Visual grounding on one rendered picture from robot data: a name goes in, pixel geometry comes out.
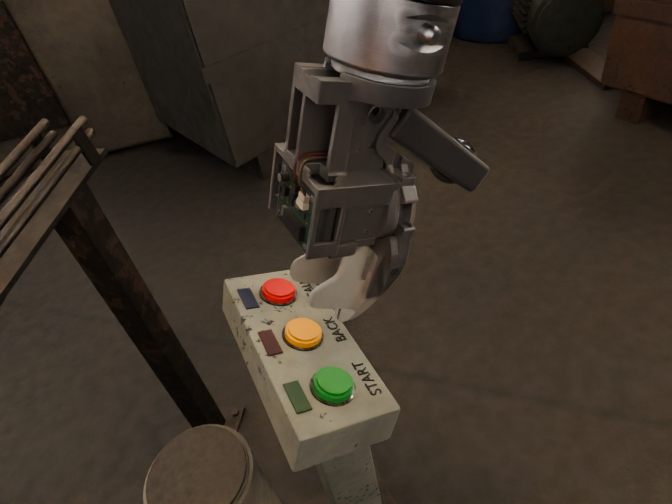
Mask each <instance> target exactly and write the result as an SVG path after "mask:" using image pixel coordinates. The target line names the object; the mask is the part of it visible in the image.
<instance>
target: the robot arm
mask: <svg viewBox="0 0 672 504"><path fill-rule="evenodd" d="M462 2H463V0H330V2H329V8H328V15H327V22H326V29H325V36H324V43H323V50H324V52H325V53H326V54H327V57H326V58H325V61H324V64H318V63H301V62H295V66H294V75H293V83H292V91H291V100H290V108H289V117H288V125H287V134H286V142H285V143H275V146H274V156H273V165H272V175H271V184H270V194H269V203H268V208H269V209H277V213H276V215H277V216H278V218H279V219H280V221H281V222H282V223H283V225H284V226H285V227H286V229H287V230H288V231H289V233H290V234H291V235H292V237H293V238H294V239H295V241H296V242H297V243H298V245H299V246H300V248H301V249H302V250H303V252H304V253H305V254H304V255H302V256H301V257H299V258H297V259H296V260H294V261H293V263H292V264H291V268H290V276H291V278H292V279H293V280H294V281H296V282H303V283H312V284H320V285H318V286H317V287H315V288H314V289H313V290H312V291H311V293H310V295H309V298H308V303H309V305H310V306H311V307H313V308H316V309H334V312H335V316H336V318H337V319H338V321H339V322H340V323H341V322H345V321H348V320H351V319H354V318H356V317H357V316H359V315H360V314H362V313H363V312H364V311H365V310H366V309H368V308H369V307H370V306H371V305H372V304H373V303H374V302H375V301H376V300H377V299H378V298H379V296H382V295H383V294H385V292H386V291H387V290H388V289H389V288H390V287H391V285H392V284H393V283H394V282H395V281H396V280H397V278H398V277H399V276H400V274H401V273H402V271H403V269H404V267H405V265H406V262H407V258H408V254H409V249H410V242H411V238H412V236H413V234H414V232H415V227H414V226H413V225H412V224H413V222H414V218H415V211H416V203H417V202H418V196H417V190H416V187H415V181H416V177H415V176H414V175H413V174H411V172H412V170H413V163H412V162H410V161H409V160H408V159H406V158H405V157H404V156H402V155H401V154H400V153H398V152H397V151H396V150H394V149H393V148H392V147H390V146H389V145H388V144H386V141H387V139H388V138H390V139H391V140H393V141H394V142H396V143H397V144H399V145H400V146H402V147H403V148H405V149H406V150H408V151H409V152H411V153H412V154H414V155H415V156H417V157H418V158H420V159H421V160H422V161H424V162H425V163H427V164H428V165H429V167H430V170H431V172H432V174H433V175H434V176H435V177H436V178H437V179H438V180H439V181H441V182H444V183H447V184H455V183H457V184H458V185H459V186H461V187H462V188H464V189H465V190H467V191H469V192H473V191H474V190H475V189H476V188H477V187H478V186H479V184H480V183H481V182H482V180H483V179H484V178H485V177H486V175H487V174H488V172H489V167H488V166H487V165H486V164H485V163H484V162H482V161H481V160H480V159H479V158H477V157H476V155H477V154H476V153H475V150H474V148H473V147H472V145H471V144H470V143H469V142H468V141H466V140H464V139H462V138H459V137H451V136H450V135H449V134H447V133H446V132H445V131H444V130H442V129H441V128H440V127H439V126H437V125H436V124H435V123H434V122H432V121H431V120H430V119H429V118H427V117H426V116H425V115H424V114H422V113H421V112H420V111H419V110H417V109H418V108H424V107H427V106H428V105H430V103H431V100H432V97H433V93H434V89H435V86H436V79H435V77H437V76H439V75H440V74H441V73H442V71H443V68H444V64H445V61H446V57H447V54H448V50H449V47H450V43H451V40H452V36H453V32H454V29H455V25H456V22H457V18H458V15H459V11H460V8H461V6H460V5H462ZM279 163H282V170H281V173H279V174H278V168H279ZM277 177H278V181H279V182H280V183H279V184H278V191H279V194H276V186H277Z"/></svg>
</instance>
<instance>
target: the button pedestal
mask: <svg viewBox="0 0 672 504"><path fill-rule="evenodd" d="M272 278H283V279H286V280H288V281H290V282H291V283H292V284H293V285H294V286H295V289H296V292H295V297H294V298H293V299H292V300H291V301H289V302H286V303H274V302H271V301H269V300H267V299H266V298H265V297H264V296H263V295H262V286H263V284H264V283H265V282H266V281H267V280H270V279H272ZM249 287H250V289H251V291H252V293H253V295H254V297H255V299H256V301H257V302H258V304H259V307H258V308H253V309H247V310H246V308H245V306H244V304H243V302H242V300H241V298H240V296H239V294H238V292H237V289H243V288H249ZM315 287H317V285H316V284H312V283H303V282H296V281H294V280H293V279H292V278H291V276H290V270H284V271H278V272H271V273H264V274H257V275H250V276H244V277H237V278H230V279H225V280H224V286H223V305H222V309H223V312H224V314H225V316H226V319H227V321H228V323H229V326H230V328H231V330H232V333H233V335H234V337H235V340H236V342H237V344H238V347H239V349H240V351H241V354H242V356H243V358H244V361H245V363H246V365H247V368H248V370H249V372H250V375H251V377H252V379H253V382H254V384H255V386H256V389H257V391H258V393H259V395H260V398H261V400H262V402H263V405H264V407H265V409H266V412H267V414H268V416H269V419H270V421H271V423H272V426H273V428H274V430H275V433H276V435H277V437H278V440H279V442H280V444H281V447H282V449H283V451H284V454H285V456H286V458H287V461H288V463H289V465H290V468H291V470H292V471H293V472H297V471H300V470H303V469H306V468H308V467H311V466H314V465H315V466H316V469H317V471H318V474H319V476H320V479H321V481H322V484H323V487H324V489H325V492H323V493H321V494H319V495H318V496H316V497H314V498H312V499H311V500H309V501H307V502H306V503H304V504H396V503H395V501H394V500H393V498H392V496H391V494H390V493H389V491H388V489H387V487H386V486H385V484H384V482H383V480H382V479H381V477H380V475H379V473H378V472H377V470H376V468H375V466H374V464H373V459H372V454H371V449H370V445H373V444H376V443H379V442H381V441H384V440H387V439H389V438H390V437H391V434H392V431H393V428H394V426H395V423H396V420H397V418H398V415H399V412H400V406H399V405H398V403H397V402H396V400H395V399H394V397H393V396H392V395H391V393H390V392H389V390H388V389H387V387H386V386H385V384H384V383H383V381H382V380H381V378H380V377H379V376H378V374H377V373H376V371H375V370H374V368H373V367H372V365H371V364H370V362H369V361H368V359H367V358H366V357H365V355H364V354H363V352H362V351H361V349H360V348H359V346H358V345H357V343H356V342H355V340H354V339H353V338H352V336H351V335H350V333H349V332H348V330H347V329H346V327H345V326H344V324H343V323H342V322H341V323H340V322H339V321H338V319H337V318H336V316H335V312H334V310H333V309H316V308H313V307H311V306H310V305H309V303H308V298H309V295H310V293H311V291H312V290H313V289H314V288H315ZM297 318H307V319H310V320H313V321H314V322H316V323H317V324H318V325H319V326H320V327H321V330H322V335H321V340H320V342H319V343H318V344H317V345H315V346H313V347H309V348H301V347H297V346H295V345H293V344H291V343H290V342H289V341H288V340H287V339H286V337H285V328H286V325H287V324H288V322H290V321H291V320H293V319H297ZM269 329H272V331H273V333H274V335H275V337H276V339H277V341H278V343H279V345H280V347H281V349H282V351H283V353H281V354H277V355H273V356H268V354H267V352H266V350H265V348H264V345H263V343H262V341H261V339H260V337H259V335H258V332H259V331H264V330H269ZM329 366H333V367H338V368H341V369H343V370H345V371H346V372H348V373H349V374H350V375H351V377H352V378H353V381H354V388H353V392H352V395H351V396H350V397H349V398H348V399H347V400H345V401H343V402H338V403H333V402H328V401H325V400H323V399H322V398H320V397H319V396H318V395H317V394H316V392H315V391H314V389H313V380H314V376H315V374H316V372H317V371H318V370H320V369H322V368H324V367H329ZM296 380H298V381H299V383H300V385H301V387H302V389H303V391H304V393H305V395H306V397H307V399H308V401H309V403H310V405H311V407H312V410H310V411H306V412H303V413H300V414H296V412H295V409H294V407H293V405H292V403H291V401H290V399H289V397H288V395H287V393H286V391H285V389H284V387H283V384H285V383H289V382H292V381H296Z"/></svg>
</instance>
